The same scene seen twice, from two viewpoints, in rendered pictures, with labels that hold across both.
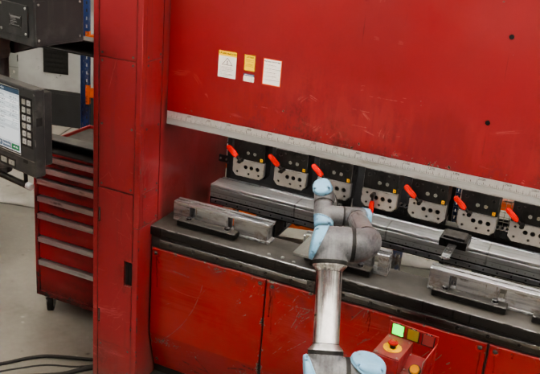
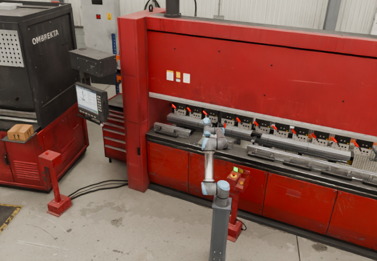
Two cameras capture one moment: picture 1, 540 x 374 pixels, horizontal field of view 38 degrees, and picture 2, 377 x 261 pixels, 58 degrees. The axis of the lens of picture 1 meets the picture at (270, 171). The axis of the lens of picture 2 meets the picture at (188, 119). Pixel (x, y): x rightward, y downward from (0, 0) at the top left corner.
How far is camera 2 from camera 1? 0.69 m
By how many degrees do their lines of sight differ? 6
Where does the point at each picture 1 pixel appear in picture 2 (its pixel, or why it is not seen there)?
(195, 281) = (163, 152)
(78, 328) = (121, 169)
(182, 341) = (160, 173)
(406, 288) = (238, 153)
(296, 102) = (196, 88)
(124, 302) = (138, 161)
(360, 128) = (219, 97)
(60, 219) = (111, 130)
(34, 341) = (105, 174)
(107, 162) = (128, 112)
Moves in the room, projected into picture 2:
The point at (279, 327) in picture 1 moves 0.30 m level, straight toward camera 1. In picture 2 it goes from (194, 168) to (193, 183)
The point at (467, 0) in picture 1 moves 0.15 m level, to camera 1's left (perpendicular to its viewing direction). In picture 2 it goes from (254, 52) to (240, 51)
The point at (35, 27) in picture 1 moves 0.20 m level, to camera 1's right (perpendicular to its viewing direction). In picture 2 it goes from (100, 70) to (119, 71)
